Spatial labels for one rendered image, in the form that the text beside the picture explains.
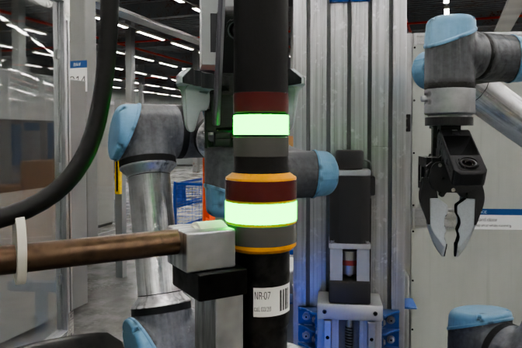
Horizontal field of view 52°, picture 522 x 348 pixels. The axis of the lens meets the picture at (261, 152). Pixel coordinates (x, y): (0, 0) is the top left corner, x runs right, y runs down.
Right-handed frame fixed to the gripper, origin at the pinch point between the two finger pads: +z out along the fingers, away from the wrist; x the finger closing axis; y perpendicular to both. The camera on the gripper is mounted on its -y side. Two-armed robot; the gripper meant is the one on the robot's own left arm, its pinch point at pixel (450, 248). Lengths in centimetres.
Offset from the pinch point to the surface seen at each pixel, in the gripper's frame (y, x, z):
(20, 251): -59, 35, -12
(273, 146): -52, 24, -16
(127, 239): -56, 32, -12
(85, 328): 343, 202, 143
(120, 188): 497, 224, 42
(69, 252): -58, 34, -11
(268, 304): -52, 24, -7
